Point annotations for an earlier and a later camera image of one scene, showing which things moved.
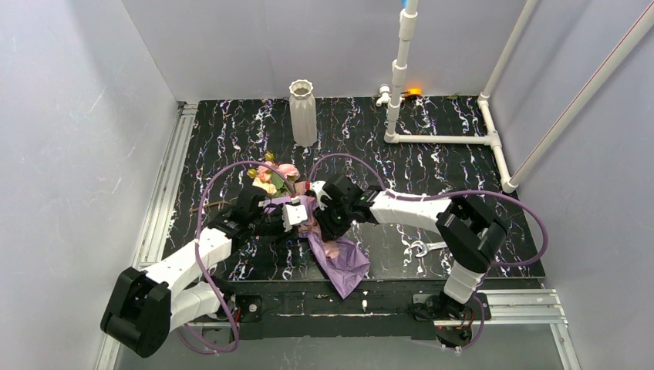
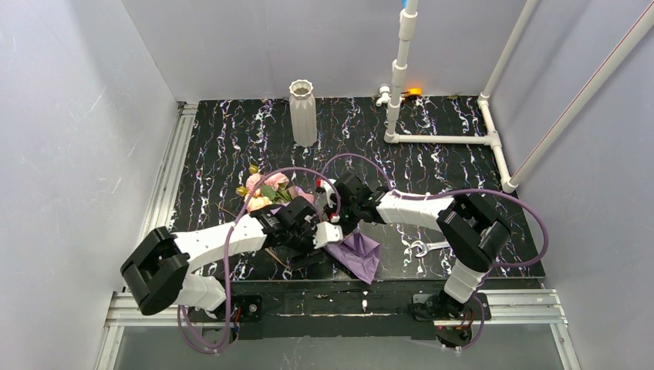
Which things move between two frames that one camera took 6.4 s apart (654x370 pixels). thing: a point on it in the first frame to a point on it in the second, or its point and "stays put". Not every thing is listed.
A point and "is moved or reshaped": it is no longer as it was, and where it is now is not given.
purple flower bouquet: [342, 261] is moved or reshaped
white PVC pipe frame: [636, 22] stays put
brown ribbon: [193, 210] to [266, 250]
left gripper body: [278, 222] to [308, 230]
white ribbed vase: [302, 102] stays put
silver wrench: [427, 247] stays put
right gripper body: [321, 216] stays put
